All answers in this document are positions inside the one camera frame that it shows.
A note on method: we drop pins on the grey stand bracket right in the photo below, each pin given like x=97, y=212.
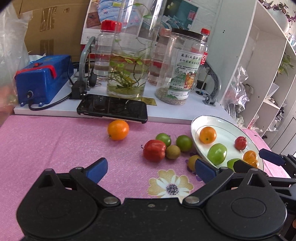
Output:
x=211, y=85

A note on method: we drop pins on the brown-green round fruit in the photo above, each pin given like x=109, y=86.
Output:
x=173, y=152

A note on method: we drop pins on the clear plastic bag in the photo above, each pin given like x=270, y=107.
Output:
x=236, y=97

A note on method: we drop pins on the potted green plant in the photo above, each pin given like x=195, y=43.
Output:
x=285, y=65

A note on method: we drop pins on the yellow-green small fruit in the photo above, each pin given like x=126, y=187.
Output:
x=191, y=162

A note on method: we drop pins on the black power adapter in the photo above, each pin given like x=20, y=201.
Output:
x=78, y=90

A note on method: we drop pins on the green tomato left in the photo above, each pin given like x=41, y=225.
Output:
x=164, y=138

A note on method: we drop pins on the black smartphone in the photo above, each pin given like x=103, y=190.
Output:
x=112, y=107

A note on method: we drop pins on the blue power box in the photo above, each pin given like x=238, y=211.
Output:
x=40, y=81

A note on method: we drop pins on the grey stand bracket left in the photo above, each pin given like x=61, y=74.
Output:
x=87, y=78

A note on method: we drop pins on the large green fruit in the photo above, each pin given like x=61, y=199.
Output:
x=217, y=154

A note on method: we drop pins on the white shelf unit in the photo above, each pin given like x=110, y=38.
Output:
x=247, y=35

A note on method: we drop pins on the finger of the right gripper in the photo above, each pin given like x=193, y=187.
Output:
x=240, y=166
x=272, y=157

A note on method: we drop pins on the glass vase with plant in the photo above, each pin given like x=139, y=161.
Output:
x=132, y=47

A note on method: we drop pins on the small orange on plate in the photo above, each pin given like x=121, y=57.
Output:
x=249, y=155

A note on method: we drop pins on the small orange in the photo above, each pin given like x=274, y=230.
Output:
x=253, y=162
x=249, y=155

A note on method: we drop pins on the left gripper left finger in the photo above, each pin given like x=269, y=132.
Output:
x=88, y=179

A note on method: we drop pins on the plastic bag left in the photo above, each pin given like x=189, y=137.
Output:
x=14, y=56

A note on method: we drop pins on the green tomato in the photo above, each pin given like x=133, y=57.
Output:
x=184, y=142
x=164, y=138

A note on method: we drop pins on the clear plastic jar with label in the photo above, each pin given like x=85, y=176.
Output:
x=180, y=66

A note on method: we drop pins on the small red fruit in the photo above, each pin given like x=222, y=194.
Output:
x=240, y=143

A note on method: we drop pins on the gold sticker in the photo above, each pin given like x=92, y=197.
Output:
x=149, y=101

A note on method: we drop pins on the red capped clear bottle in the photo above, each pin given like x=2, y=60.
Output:
x=103, y=49

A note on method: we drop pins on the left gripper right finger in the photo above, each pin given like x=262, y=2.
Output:
x=215, y=180

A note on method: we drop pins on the cardboard box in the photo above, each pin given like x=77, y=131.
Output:
x=55, y=27

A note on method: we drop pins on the green tomato right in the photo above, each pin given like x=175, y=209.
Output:
x=184, y=142

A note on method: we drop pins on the grey stand bracket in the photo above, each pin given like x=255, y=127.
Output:
x=87, y=78
x=211, y=85

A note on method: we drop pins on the white raised board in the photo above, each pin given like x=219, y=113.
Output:
x=160, y=113

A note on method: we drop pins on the red bell-shaped fruit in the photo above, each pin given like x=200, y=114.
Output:
x=154, y=151

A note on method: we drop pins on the white plate dark rim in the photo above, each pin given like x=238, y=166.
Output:
x=226, y=131

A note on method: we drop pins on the cola bottle red label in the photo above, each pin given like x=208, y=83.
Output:
x=205, y=33

